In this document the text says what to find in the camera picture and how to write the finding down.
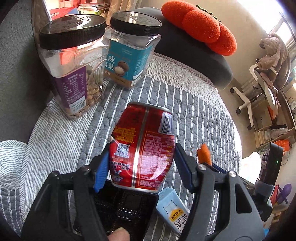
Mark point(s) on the dark grey sofa cushion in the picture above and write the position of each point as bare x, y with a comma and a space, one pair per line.
178, 45

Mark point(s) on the light blue milk carton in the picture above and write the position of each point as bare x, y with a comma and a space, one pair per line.
173, 211

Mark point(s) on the white office chair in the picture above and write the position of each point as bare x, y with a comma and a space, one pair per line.
252, 91

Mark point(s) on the black plastic tray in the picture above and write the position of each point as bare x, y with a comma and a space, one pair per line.
129, 209

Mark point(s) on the grey sofa backrest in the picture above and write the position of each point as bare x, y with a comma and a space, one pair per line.
25, 86

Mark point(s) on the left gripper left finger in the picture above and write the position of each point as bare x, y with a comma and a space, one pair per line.
49, 215

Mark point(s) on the left operator hand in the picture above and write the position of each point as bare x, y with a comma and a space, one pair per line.
119, 234

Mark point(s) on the white round trash bin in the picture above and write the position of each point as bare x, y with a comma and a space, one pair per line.
249, 167

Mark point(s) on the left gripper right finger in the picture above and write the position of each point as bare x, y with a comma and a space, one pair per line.
222, 208

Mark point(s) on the purple label nut jar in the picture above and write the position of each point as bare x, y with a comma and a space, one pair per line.
72, 51

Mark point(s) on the crushed red soda can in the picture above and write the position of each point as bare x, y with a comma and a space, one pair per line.
142, 147

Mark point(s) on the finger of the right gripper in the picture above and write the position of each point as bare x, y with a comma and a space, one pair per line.
218, 169

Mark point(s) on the wooden desk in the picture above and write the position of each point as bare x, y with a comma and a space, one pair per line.
267, 130

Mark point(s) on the orange pumpkin cushion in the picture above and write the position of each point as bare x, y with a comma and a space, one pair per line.
200, 25

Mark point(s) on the orange peel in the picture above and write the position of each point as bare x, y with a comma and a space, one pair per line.
204, 155

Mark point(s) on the teal label nut jar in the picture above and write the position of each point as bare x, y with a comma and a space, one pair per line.
131, 38

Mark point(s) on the brown blanket on chair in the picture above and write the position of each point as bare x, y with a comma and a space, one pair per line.
275, 66

